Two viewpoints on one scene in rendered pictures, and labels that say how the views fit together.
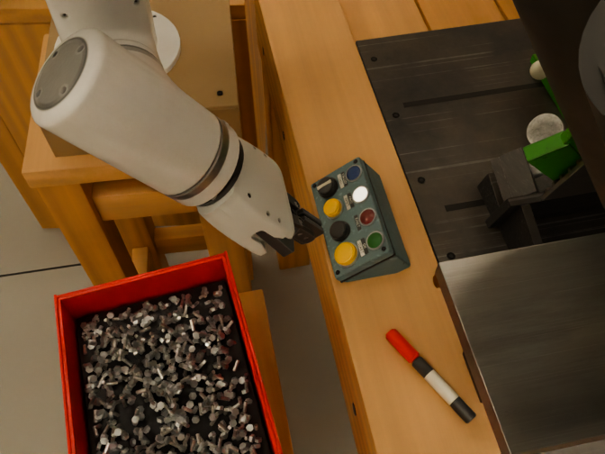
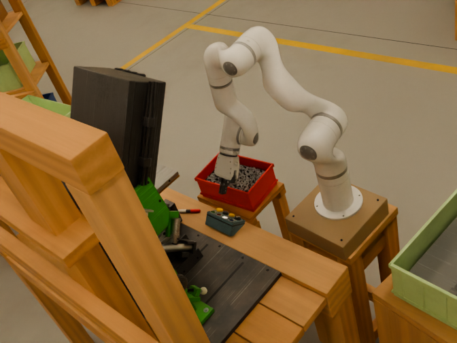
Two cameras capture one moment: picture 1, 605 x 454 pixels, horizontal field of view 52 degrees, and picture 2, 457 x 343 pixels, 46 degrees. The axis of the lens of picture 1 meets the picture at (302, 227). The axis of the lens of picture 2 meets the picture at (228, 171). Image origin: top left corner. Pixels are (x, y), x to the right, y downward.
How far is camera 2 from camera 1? 226 cm
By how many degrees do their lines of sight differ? 83
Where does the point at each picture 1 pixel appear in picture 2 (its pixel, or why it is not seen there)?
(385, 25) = (281, 294)
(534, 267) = (161, 181)
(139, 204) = not seen: hidden behind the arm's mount
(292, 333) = not seen: outside the picture
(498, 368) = (160, 167)
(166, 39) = (328, 213)
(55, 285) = not seen: hidden behind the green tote
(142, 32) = (243, 135)
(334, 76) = (273, 254)
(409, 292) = (202, 221)
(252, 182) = (220, 160)
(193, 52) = (317, 219)
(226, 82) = (296, 220)
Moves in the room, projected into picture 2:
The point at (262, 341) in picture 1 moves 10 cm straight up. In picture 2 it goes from (238, 211) to (232, 195)
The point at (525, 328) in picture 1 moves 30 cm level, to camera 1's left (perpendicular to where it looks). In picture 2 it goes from (158, 173) to (214, 136)
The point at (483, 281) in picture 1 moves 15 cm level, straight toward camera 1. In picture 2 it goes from (168, 173) to (168, 152)
